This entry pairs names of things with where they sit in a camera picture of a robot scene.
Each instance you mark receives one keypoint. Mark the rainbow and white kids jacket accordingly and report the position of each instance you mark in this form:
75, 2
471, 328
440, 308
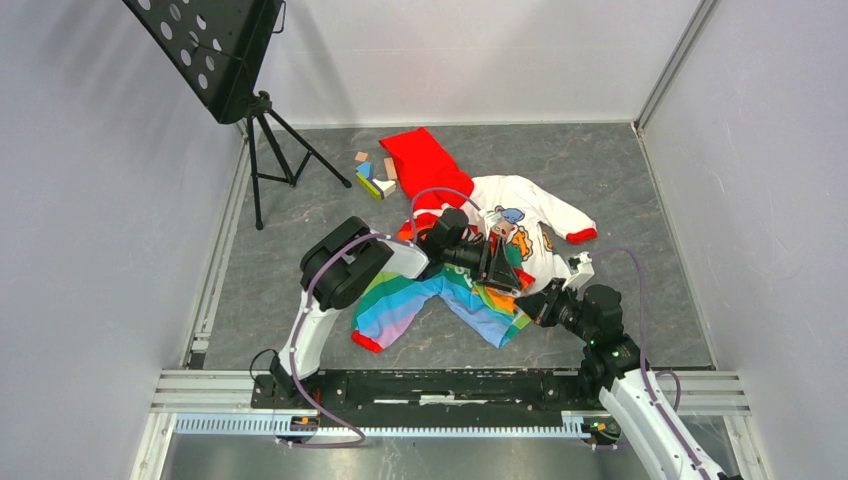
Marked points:
433, 181

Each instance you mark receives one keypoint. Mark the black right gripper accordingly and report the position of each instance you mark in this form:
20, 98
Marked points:
532, 304

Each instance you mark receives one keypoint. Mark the green yellow wooden block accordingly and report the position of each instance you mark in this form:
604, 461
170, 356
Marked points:
370, 187

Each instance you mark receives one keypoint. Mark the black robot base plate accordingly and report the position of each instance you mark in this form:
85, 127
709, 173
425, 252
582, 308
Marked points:
464, 398

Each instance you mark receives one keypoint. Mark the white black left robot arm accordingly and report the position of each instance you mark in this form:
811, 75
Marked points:
340, 269

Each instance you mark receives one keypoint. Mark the blue wooden block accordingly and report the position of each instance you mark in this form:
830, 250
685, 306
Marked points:
365, 170

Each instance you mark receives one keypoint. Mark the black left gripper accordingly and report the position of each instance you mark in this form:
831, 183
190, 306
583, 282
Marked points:
500, 272

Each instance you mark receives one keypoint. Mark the aluminium frame rail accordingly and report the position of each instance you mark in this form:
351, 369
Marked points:
218, 402

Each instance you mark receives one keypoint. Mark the black perforated music stand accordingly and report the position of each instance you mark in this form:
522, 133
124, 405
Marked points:
218, 47

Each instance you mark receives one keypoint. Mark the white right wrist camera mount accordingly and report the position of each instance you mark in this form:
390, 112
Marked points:
581, 270

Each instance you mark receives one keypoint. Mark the beige wooden block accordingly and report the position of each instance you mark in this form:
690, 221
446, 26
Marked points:
384, 188

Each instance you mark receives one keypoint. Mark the corner aluminium wall profile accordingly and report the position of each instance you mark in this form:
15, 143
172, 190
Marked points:
691, 33

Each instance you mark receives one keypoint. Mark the long wooden block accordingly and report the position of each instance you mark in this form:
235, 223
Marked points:
390, 168

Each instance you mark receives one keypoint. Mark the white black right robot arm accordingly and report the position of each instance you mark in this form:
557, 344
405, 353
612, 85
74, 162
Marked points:
615, 371

